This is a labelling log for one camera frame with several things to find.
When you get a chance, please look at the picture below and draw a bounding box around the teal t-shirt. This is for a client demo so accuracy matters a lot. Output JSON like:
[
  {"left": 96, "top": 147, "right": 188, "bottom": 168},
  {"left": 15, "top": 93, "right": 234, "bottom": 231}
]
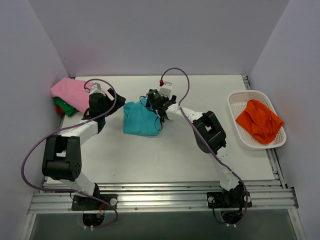
[{"left": 122, "top": 97, "right": 162, "bottom": 136}]

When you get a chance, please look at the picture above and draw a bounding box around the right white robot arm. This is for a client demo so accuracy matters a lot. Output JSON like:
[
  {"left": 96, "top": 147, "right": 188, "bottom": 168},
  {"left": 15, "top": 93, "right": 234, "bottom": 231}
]
[{"left": 146, "top": 89, "right": 247, "bottom": 207}]

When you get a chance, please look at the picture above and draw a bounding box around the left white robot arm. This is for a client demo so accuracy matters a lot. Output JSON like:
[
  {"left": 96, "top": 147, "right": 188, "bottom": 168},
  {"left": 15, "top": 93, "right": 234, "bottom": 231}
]
[{"left": 42, "top": 84, "right": 126, "bottom": 210}]

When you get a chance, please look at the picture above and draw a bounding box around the pink folded t-shirt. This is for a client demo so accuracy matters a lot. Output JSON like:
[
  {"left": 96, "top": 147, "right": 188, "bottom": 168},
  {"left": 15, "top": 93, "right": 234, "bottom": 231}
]
[{"left": 50, "top": 77, "right": 89, "bottom": 113}]

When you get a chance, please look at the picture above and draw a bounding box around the green folded t-shirt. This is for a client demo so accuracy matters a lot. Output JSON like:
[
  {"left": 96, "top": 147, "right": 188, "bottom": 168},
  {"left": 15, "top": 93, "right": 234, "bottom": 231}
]
[{"left": 53, "top": 97, "right": 78, "bottom": 117}]

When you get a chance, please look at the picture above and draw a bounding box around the red folded t-shirt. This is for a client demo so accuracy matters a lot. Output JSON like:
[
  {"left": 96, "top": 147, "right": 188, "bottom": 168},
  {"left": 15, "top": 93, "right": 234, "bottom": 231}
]
[{"left": 55, "top": 105, "right": 64, "bottom": 114}]

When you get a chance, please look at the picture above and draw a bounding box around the white plastic basket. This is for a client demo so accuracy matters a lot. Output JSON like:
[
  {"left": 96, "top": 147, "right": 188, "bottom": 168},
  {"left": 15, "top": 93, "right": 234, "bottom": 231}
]
[{"left": 227, "top": 90, "right": 287, "bottom": 151}]

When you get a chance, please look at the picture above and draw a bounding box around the orange t-shirt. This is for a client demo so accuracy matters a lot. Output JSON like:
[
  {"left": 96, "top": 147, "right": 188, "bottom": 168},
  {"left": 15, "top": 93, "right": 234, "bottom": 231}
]
[{"left": 235, "top": 99, "right": 284, "bottom": 145}]

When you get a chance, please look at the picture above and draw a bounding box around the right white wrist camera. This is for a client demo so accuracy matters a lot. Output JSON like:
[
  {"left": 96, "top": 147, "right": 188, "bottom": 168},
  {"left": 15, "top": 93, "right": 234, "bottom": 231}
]
[{"left": 159, "top": 81, "right": 173, "bottom": 99}]

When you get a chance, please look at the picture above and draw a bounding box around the black thin wire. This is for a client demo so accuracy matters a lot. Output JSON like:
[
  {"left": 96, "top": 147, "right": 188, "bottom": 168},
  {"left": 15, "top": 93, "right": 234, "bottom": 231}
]
[{"left": 139, "top": 96, "right": 165, "bottom": 132}]

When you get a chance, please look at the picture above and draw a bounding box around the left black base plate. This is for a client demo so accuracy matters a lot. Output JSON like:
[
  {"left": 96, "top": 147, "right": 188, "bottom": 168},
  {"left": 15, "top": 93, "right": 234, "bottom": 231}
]
[{"left": 71, "top": 194, "right": 118, "bottom": 211}]

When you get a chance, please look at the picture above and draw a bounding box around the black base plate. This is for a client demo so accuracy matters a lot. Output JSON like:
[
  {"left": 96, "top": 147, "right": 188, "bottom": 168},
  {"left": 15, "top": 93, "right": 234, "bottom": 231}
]
[
  {"left": 206, "top": 192, "right": 252, "bottom": 209},
  {"left": 71, "top": 194, "right": 118, "bottom": 211}
]

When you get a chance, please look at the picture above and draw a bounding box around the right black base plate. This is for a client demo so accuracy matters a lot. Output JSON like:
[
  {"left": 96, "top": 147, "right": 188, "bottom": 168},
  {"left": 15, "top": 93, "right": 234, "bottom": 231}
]
[{"left": 206, "top": 192, "right": 252, "bottom": 209}]

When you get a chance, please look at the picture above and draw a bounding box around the aluminium rail frame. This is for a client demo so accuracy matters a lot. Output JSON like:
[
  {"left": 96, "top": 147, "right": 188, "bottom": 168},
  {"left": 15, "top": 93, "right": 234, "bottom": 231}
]
[{"left": 19, "top": 74, "right": 306, "bottom": 240}]

